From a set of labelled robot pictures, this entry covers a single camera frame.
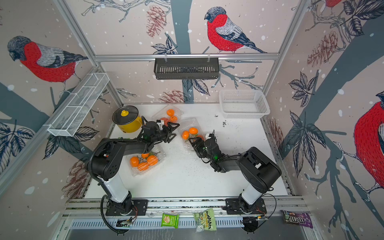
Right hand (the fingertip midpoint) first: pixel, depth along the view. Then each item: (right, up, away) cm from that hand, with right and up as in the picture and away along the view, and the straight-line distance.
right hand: (190, 141), depth 88 cm
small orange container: (-17, +18, +26) cm, 35 cm away
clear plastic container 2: (-22, +17, +20) cm, 34 cm away
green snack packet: (-9, -35, -18) cm, 40 cm away
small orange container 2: (-13, +13, +17) cm, 25 cm away
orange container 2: (-27, -9, -1) cm, 28 cm away
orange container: (+1, +5, +10) cm, 11 cm away
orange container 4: (-26, -13, -8) cm, 30 cm away
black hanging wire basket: (-5, +50, +19) cm, 54 cm away
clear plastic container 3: (-4, +9, +11) cm, 14 cm away
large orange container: (-16, +12, +9) cm, 22 cm away
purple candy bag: (+54, -34, -19) cm, 66 cm away
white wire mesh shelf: (-59, +13, -16) cm, 62 cm away
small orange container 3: (-4, +3, +5) cm, 7 cm away
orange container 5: (-31, -11, -6) cm, 34 cm away
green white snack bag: (+8, -35, -18) cm, 40 cm away
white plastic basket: (+42, +24, +29) cm, 56 cm away
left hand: (-6, +8, +3) cm, 11 cm away
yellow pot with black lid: (-43, +14, +10) cm, 46 cm away
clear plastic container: (-22, -7, +5) cm, 24 cm away
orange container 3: (-22, -10, -5) cm, 24 cm away
